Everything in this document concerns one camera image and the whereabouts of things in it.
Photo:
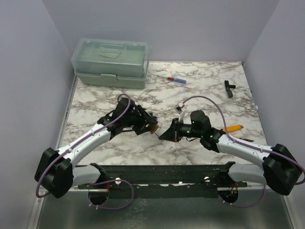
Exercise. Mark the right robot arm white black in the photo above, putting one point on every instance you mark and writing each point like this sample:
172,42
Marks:
272,166

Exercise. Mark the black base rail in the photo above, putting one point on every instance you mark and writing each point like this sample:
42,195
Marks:
184,181

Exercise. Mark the brass padlock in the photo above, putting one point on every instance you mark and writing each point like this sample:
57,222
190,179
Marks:
152,128

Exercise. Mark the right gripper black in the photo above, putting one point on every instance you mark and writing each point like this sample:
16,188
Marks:
169,134

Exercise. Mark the red blue screwdriver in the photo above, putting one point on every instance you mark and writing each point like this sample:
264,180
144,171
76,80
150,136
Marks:
173,79

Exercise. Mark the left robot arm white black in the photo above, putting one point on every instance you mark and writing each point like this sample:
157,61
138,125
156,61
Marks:
58,169

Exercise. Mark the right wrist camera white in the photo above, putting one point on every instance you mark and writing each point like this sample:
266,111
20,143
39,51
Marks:
179,108

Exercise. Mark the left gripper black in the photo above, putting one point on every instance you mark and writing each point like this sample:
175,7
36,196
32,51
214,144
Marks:
145,118

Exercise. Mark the yellow handled pliers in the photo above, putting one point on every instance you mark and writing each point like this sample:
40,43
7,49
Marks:
248,140

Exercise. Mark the green plastic toolbox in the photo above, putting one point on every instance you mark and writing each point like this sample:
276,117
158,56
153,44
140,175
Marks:
111,63

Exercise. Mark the black T-shaped tool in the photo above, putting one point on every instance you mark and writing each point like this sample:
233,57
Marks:
228,88

